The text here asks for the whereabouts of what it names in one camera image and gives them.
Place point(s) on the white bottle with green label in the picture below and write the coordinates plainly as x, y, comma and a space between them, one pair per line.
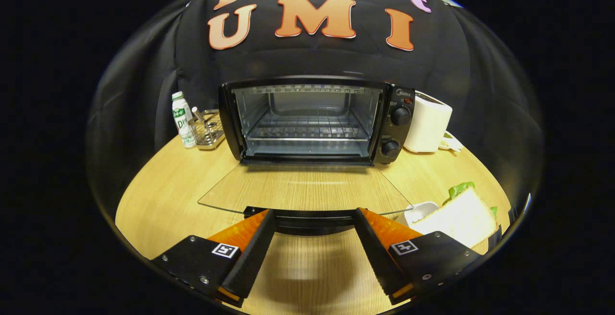
182, 123

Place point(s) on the small white and green packet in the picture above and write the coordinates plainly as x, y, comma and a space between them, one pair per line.
451, 142

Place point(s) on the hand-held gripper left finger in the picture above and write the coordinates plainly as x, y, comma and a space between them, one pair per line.
254, 257

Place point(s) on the white pop-up toaster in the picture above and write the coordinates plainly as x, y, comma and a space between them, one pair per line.
427, 123

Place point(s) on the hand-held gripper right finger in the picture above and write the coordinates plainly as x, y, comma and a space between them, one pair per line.
377, 257

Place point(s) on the sandwich with green lettuce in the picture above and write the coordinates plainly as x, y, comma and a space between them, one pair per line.
461, 219

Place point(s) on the black toaster oven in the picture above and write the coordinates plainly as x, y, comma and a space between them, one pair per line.
401, 135

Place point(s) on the black backdrop cloth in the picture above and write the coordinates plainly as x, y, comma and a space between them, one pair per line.
144, 89

